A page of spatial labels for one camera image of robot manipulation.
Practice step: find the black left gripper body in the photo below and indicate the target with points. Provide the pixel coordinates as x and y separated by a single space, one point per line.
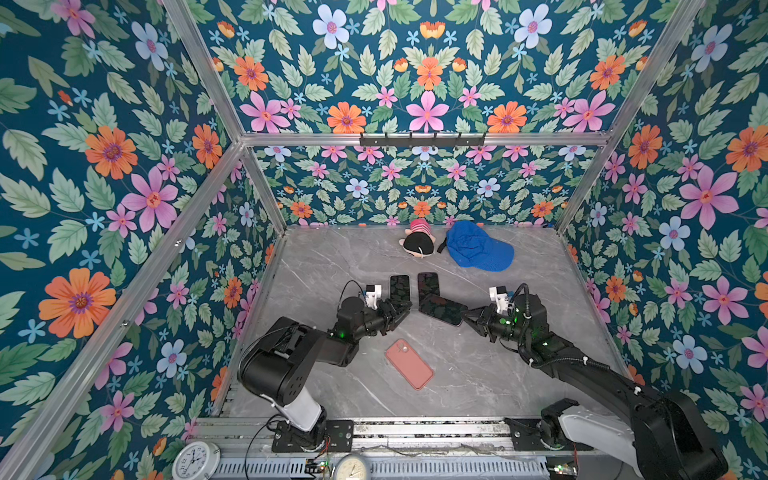
372 323

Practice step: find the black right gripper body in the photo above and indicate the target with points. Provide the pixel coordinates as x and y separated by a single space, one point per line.
505 328

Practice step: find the light blue phone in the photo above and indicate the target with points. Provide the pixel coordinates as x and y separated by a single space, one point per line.
399 288

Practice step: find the pink phone case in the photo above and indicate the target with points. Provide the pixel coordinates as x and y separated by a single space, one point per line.
405 359

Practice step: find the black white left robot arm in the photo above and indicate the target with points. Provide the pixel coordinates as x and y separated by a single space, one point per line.
277 366

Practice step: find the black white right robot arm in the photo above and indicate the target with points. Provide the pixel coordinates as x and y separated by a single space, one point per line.
659 435

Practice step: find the blue baseball cap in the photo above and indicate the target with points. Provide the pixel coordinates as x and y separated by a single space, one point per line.
471 247

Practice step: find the plush doll pink striped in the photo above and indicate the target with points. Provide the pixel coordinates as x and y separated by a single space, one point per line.
419 241

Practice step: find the round timer gauge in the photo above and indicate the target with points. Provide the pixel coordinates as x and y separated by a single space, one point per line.
352 467

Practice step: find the white vented strip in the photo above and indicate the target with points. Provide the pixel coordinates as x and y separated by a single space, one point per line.
387 468

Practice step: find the white round clock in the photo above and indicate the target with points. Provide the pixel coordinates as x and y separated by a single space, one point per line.
198 460

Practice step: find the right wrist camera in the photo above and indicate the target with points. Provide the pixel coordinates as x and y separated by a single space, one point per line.
500 297

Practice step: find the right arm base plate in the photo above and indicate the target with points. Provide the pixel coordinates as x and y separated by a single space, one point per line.
531 434

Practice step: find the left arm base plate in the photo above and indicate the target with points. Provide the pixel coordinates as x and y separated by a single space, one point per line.
336 436

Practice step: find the aluminium front rail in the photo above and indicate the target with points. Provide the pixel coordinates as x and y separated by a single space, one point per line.
420 427

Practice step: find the black hook rail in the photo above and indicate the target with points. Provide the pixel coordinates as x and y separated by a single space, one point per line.
409 140

